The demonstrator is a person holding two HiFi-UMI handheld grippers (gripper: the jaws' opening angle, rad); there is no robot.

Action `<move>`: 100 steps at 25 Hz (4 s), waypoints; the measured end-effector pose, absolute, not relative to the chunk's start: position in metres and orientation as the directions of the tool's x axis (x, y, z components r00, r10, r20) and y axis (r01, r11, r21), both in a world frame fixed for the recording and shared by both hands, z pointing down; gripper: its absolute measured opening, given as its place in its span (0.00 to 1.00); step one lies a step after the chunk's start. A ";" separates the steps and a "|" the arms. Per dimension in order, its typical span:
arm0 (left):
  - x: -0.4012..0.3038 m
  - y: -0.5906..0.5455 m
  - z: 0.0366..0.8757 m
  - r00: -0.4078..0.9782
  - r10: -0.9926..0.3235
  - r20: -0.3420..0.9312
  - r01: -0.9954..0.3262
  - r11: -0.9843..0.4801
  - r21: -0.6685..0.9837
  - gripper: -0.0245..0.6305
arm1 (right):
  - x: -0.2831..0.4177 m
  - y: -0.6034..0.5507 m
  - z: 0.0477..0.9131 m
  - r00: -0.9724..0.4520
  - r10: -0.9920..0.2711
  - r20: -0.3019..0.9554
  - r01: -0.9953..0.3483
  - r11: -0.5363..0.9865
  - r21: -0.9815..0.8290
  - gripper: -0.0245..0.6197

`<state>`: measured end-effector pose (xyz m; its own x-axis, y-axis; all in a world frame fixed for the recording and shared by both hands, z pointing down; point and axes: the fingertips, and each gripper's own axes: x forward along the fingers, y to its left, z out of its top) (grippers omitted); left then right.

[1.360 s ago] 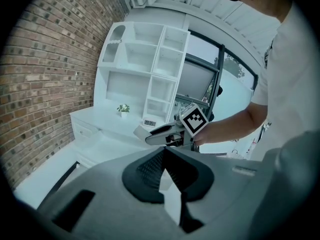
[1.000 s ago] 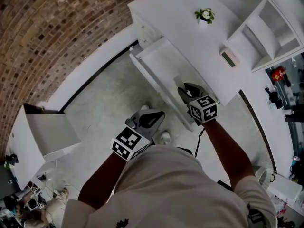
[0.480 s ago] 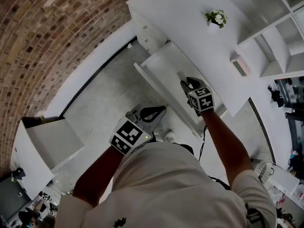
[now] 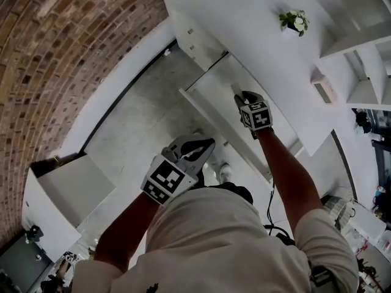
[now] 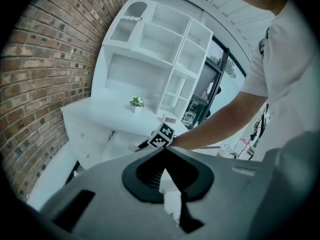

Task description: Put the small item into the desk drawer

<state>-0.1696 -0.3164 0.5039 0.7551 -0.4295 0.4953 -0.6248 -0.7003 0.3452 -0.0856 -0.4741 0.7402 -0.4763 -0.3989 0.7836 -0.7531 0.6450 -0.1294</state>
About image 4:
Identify person's black trousers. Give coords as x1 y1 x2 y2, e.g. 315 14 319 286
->
195 181 254 206

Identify white desk drawer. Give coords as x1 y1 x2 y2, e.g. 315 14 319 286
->
178 53 306 185

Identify pink digital clock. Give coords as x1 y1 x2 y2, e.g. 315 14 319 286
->
310 65 337 105

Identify white shelf hutch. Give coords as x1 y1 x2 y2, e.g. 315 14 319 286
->
317 0 391 106

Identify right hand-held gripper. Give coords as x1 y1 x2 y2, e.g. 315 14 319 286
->
234 90 274 140

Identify grey table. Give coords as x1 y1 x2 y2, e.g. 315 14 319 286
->
0 232 54 293

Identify black device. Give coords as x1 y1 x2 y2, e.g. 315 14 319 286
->
25 224 43 243

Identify person's left forearm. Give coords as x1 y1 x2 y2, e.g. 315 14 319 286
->
93 190 159 273

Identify white desk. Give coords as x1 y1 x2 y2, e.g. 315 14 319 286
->
160 0 335 158

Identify small potted plant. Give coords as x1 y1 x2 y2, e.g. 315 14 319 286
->
278 9 310 38

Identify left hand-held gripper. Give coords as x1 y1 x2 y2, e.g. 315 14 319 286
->
140 134 216 206

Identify white open cabinet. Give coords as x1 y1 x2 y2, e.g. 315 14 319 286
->
21 153 117 264

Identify person's white shirt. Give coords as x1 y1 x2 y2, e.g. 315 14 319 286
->
71 187 360 293

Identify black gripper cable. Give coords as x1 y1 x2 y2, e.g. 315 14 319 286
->
265 180 296 246

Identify black window frame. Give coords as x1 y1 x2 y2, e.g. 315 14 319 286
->
351 107 391 213

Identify person's right forearm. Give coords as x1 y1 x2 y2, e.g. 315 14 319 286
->
255 128 324 251

